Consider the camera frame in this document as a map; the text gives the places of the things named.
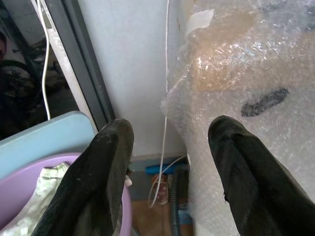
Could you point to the black bicycle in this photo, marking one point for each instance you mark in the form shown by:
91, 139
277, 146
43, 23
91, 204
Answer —
17, 81

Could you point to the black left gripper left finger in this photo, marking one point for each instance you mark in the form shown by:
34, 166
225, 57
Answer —
93, 182

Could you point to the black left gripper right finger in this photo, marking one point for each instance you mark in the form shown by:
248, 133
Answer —
256, 182

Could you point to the pale green patterned garment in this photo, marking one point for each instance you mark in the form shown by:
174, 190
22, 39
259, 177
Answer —
37, 201

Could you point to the grey metal door frame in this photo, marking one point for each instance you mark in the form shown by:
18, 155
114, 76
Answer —
73, 56

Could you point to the purple plastic basin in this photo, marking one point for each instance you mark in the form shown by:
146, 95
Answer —
17, 189

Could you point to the bubble-wrapped bulky object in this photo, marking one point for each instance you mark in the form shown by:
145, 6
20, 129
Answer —
246, 73

